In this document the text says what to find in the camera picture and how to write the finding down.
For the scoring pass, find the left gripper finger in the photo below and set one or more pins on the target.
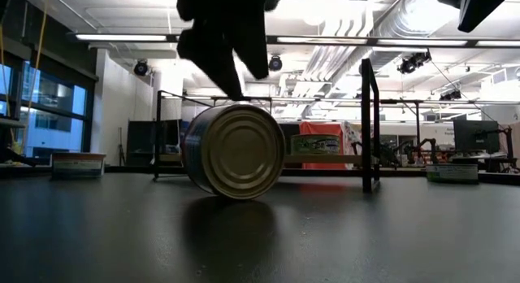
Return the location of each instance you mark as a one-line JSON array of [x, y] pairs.
[[254, 43], [211, 51]]

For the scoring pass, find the black ceiling spotlight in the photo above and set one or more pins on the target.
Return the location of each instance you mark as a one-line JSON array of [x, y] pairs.
[[141, 68], [275, 63]]

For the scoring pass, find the black background robot arm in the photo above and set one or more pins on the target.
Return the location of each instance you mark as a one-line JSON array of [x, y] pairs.
[[390, 153]]

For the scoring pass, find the silver ventilation duct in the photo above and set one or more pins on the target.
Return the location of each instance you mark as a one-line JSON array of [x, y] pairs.
[[406, 18]]

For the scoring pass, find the black background monitor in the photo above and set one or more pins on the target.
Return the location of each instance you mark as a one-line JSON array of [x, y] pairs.
[[475, 136]]

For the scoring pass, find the wooden cutting board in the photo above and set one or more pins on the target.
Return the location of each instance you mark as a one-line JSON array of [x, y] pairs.
[[325, 159]]

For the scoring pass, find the black table mat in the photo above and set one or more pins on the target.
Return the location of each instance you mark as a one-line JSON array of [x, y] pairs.
[[365, 242]]

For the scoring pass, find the black cabinet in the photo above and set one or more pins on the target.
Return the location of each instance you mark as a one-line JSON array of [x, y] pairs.
[[142, 140]]

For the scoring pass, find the large window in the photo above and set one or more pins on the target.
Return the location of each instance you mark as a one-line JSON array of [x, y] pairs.
[[53, 124]]

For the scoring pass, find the thin black tripod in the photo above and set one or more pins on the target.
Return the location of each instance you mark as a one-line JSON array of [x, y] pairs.
[[120, 153]]

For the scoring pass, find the black table frame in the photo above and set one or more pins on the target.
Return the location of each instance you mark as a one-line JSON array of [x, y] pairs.
[[130, 169]]

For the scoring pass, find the black ceiling track light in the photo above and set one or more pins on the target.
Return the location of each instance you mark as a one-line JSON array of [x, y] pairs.
[[450, 95], [412, 62]]

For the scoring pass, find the blue label can gold lid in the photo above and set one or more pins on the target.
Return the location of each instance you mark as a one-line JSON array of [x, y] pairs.
[[239, 153]]

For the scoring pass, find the red label can silver lid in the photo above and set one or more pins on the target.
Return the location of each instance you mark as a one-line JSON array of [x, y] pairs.
[[77, 165]]

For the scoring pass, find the flat container right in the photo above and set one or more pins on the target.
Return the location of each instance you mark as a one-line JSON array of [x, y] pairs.
[[451, 173]]

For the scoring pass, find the white light strip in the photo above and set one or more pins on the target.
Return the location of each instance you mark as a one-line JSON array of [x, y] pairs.
[[122, 37], [499, 43], [422, 42], [321, 40]]

